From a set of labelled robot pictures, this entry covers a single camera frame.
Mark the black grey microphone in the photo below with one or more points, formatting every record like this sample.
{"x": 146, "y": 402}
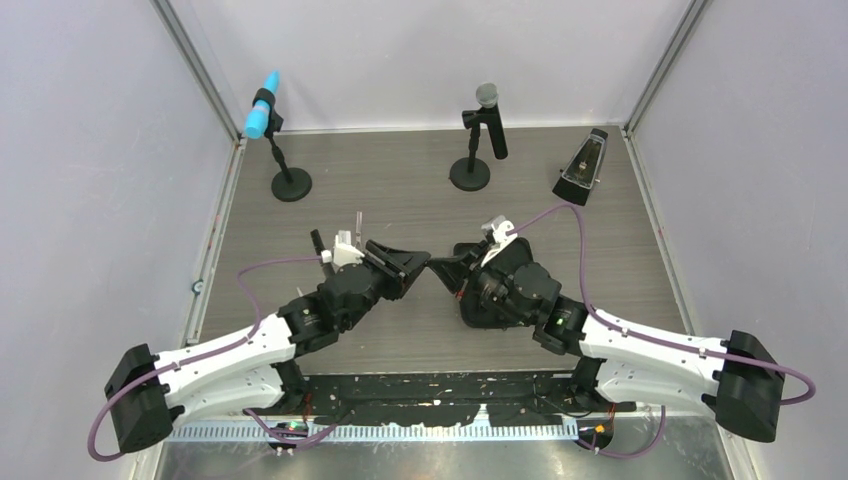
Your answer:
{"x": 487, "y": 97}

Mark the blue microphone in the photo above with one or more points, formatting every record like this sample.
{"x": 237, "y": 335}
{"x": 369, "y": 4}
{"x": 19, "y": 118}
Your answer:
{"x": 259, "y": 117}

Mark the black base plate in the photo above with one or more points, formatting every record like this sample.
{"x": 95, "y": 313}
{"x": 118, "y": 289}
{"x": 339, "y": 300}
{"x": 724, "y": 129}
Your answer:
{"x": 521, "y": 398}

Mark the left black microphone stand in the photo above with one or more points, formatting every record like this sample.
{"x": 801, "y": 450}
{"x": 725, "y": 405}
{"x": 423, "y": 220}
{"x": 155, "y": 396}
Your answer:
{"x": 290, "y": 184}

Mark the black comb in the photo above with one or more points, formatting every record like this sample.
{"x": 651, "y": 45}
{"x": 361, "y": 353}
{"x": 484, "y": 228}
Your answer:
{"x": 316, "y": 240}

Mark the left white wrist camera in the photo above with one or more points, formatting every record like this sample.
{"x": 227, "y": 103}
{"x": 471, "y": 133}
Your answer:
{"x": 343, "y": 252}

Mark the silver thinning scissors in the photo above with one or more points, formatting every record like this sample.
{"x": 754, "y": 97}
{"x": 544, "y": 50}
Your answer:
{"x": 358, "y": 230}

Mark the black metronome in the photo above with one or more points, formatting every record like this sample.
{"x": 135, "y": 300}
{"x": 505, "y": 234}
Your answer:
{"x": 578, "y": 178}

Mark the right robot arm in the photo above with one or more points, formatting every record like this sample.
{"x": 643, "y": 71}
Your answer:
{"x": 618, "y": 361}

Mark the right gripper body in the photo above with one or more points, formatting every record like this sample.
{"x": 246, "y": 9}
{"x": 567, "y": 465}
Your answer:
{"x": 474, "y": 271}

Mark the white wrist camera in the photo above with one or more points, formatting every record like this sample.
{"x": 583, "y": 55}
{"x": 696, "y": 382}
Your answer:
{"x": 343, "y": 252}
{"x": 499, "y": 233}

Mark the black zipper tool case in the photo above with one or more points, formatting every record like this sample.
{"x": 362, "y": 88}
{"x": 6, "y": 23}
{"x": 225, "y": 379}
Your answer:
{"x": 523, "y": 252}

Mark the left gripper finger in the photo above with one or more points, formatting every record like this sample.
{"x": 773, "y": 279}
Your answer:
{"x": 394, "y": 262}
{"x": 411, "y": 265}

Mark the black microphone stand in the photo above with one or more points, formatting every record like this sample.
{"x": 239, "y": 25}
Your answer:
{"x": 290, "y": 184}
{"x": 464, "y": 173}

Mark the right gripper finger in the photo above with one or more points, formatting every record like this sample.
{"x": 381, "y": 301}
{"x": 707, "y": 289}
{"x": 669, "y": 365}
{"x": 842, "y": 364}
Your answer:
{"x": 453, "y": 272}
{"x": 471, "y": 253}

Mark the right black microphone stand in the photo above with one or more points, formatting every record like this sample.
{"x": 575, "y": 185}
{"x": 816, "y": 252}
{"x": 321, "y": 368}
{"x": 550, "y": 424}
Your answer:
{"x": 464, "y": 173}

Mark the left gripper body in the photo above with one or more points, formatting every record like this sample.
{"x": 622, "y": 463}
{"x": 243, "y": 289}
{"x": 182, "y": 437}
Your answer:
{"x": 383, "y": 285}

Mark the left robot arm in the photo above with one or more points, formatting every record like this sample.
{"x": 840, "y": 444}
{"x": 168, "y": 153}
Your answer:
{"x": 149, "y": 395}

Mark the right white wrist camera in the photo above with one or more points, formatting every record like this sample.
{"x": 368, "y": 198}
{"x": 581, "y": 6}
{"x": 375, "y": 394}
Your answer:
{"x": 499, "y": 233}

